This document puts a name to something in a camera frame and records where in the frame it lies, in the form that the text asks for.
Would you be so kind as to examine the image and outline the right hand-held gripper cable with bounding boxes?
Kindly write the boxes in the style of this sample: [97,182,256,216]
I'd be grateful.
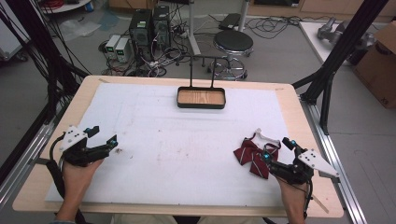
[302,179,314,219]

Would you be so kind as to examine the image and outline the left hand-held gripper cable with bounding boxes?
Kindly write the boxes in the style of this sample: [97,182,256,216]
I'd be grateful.
[46,133,90,224]

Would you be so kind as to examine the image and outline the black computer tower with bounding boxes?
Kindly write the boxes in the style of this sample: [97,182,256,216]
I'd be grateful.
[128,8,154,62]
[151,5,173,50]

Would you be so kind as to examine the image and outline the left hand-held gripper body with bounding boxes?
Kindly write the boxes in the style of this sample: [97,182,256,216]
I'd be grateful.
[58,125,110,168]

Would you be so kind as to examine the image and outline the white power supply unit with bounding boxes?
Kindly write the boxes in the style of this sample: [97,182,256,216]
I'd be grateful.
[105,34,121,60]
[114,37,131,63]

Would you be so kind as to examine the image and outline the black metal frame post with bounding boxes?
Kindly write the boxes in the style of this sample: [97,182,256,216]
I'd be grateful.
[0,0,92,125]
[291,0,390,136]

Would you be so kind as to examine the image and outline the flat black box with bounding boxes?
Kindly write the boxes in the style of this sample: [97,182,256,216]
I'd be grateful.
[218,12,243,32]

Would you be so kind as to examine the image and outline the person's left hand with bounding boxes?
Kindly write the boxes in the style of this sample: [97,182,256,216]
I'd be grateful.
[61,158,106,203]

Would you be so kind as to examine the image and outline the brown cardboard box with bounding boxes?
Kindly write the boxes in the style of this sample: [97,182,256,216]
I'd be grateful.
[352,21,396,110]

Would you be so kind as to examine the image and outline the black rack with wooden base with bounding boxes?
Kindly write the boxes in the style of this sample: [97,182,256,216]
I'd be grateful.
[176,55,227,110]

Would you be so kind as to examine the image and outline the person's right hand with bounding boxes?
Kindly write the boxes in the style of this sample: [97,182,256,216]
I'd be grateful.
[276,175,310,209]

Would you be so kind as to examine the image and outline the red striped doll garment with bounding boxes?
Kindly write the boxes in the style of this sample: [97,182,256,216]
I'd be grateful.
[233,137,280,180]

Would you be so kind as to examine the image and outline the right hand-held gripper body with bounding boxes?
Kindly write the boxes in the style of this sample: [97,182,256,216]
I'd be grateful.
[268,148,341,187]

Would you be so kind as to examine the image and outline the black round stool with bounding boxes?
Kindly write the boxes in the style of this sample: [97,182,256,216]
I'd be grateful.
[207,29,255,82]

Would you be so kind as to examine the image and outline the aluminium rail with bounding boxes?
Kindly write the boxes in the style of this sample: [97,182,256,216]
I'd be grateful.
[0,120,60,209]
[299,96,370,224]

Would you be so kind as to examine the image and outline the white table mat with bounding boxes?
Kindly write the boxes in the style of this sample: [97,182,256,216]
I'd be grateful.
[44,81,297,208]

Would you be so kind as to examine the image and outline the white desk leg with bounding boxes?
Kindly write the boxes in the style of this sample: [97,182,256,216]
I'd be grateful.
[237,0,251,33]
[186,0,203,57]

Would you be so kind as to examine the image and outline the round white table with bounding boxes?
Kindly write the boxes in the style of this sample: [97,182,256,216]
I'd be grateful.
[39,0,93,15]

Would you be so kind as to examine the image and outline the hand-held gripper cable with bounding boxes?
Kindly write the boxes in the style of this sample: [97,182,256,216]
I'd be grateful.
[46,133,90,224]
[302,179,314,219]

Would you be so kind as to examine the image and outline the small white hanger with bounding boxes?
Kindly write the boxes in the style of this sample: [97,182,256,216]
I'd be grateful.
[252,128,282,149]

